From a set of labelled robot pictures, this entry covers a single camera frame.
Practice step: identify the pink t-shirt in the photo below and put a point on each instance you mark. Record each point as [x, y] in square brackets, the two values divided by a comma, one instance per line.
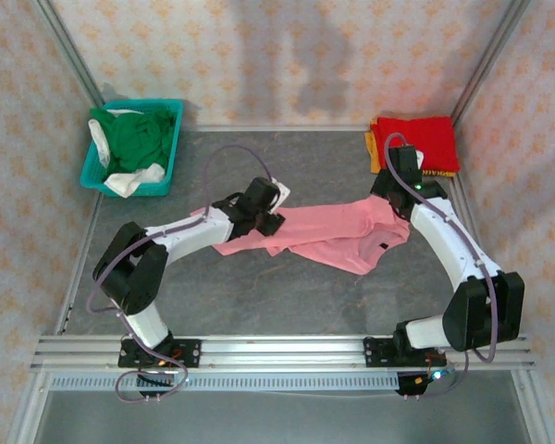
[314, 226]

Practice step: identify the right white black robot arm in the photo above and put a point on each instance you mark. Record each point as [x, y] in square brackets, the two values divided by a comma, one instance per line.
[439, 236]

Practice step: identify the yellow folded t-shirt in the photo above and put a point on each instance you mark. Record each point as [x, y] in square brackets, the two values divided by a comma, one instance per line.
[373, 157]

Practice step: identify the white t-shirt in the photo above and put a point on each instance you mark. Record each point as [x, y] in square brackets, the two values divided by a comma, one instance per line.
[129, 182]

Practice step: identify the green t-shirt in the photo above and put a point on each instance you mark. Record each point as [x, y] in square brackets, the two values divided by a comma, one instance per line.
[134, 143]

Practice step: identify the teal plastic basket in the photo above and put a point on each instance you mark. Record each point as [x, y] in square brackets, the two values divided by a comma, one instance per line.
[90, 173]

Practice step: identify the grey metal lower panel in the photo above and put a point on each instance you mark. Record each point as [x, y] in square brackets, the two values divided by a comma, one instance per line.
[282, 418]

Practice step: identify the aluminium table side rail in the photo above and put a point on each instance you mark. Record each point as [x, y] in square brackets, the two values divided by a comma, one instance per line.
[462, 203]
[78, 263]

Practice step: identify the aluminium table end rail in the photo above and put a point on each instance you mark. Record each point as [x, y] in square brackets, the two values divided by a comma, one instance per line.
[282, 128]

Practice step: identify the long aluminium base rail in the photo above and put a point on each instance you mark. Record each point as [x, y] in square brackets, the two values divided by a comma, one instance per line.
[282, 351]

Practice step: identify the aluminium upright frame post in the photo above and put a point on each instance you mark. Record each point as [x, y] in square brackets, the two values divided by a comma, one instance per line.
[488, 60]
[71, 60]

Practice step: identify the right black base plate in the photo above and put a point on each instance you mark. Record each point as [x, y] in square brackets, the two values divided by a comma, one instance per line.
[377, 353]

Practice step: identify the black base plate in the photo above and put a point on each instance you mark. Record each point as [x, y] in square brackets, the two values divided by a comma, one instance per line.
[377, 353]
[189, 353]

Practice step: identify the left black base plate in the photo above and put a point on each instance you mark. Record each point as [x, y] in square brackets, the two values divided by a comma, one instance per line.
[189, 353]

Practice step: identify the aluminium lower frame leg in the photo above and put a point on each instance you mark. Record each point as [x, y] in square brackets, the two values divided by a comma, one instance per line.
[534, 407]
[28, 411]

